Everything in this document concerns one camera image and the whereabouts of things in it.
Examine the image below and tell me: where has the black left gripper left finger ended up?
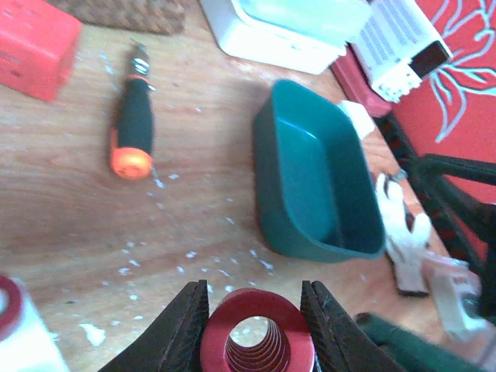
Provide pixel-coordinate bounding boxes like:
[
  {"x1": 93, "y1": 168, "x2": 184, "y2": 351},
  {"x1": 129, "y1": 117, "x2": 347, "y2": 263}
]
[{"x1": 101, "y1": 280, "x2": 209, "y2": 372}]

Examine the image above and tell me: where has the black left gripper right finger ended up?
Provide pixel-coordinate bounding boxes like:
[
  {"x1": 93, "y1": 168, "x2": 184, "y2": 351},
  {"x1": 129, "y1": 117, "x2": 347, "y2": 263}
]
[{"x1": 300, "y1": 281, "x2": 403, "y2": 372}]

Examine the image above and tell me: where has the red spring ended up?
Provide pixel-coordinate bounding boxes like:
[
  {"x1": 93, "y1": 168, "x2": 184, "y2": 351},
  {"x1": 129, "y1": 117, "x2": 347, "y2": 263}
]
[
  {"x1": 1, "y1": 276, "x2": 22, "y2": 341},
  {"x1": 200, "y1": 288, "x2": 315, "y2": 371}
]

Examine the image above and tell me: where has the white work glove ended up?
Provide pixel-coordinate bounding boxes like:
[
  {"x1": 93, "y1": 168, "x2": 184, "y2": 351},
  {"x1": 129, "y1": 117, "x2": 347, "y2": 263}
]
[{"x1": 375, "y1": 173, "x2": 432, "y2": 298}]

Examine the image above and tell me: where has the teal plastic tray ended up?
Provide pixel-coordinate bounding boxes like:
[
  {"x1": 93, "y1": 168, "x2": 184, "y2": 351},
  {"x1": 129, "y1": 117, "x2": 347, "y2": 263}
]
[{"x1": 253, "y1": 80, "x2": 385, "y2": 264}]

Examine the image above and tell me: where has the orange black screwdriver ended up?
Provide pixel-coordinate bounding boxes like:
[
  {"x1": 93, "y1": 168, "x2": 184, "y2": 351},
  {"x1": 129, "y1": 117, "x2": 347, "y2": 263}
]
[{"x1": 109, "y1": 43, "x2": 154, "y2": 180}]

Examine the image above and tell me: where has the white cube power adapter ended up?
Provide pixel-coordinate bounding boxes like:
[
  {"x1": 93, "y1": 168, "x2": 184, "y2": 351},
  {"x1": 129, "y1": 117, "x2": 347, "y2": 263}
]
[{"x1": 338, "y1": 100, "x2": 375, "y2": 140}]

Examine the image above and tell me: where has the white bench power supply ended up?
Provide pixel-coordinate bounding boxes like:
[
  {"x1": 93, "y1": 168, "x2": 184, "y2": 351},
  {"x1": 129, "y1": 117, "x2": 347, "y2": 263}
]
[{"x1": 351, "y1": 0, "x2": 453, "y2": 103}]

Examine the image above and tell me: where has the white translucent storage box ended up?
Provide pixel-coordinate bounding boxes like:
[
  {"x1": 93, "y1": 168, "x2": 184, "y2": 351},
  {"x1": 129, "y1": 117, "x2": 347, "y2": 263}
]
[{"x1": 200, "y1": 0, "x2": 372, "y2": 74}]

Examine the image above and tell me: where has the wicker basket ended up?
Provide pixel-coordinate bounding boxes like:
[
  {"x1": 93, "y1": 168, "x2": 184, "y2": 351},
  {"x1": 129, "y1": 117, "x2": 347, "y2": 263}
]
[{"x1": 47, "y1": 0, "x2": 185, "y2": 35}]

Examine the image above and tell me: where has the red cube block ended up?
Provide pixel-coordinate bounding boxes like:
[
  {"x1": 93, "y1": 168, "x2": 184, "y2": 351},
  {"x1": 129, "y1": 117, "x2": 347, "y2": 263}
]
[{"x1": 1, "y1": 0, "x2": 82, "y2": 102}]

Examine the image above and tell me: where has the white peg base plate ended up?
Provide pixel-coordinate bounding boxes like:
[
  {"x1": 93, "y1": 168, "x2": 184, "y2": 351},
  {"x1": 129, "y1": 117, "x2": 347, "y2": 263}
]
[{"x1": 1, "y1": 278, "x2": 69, "y2": 371}]

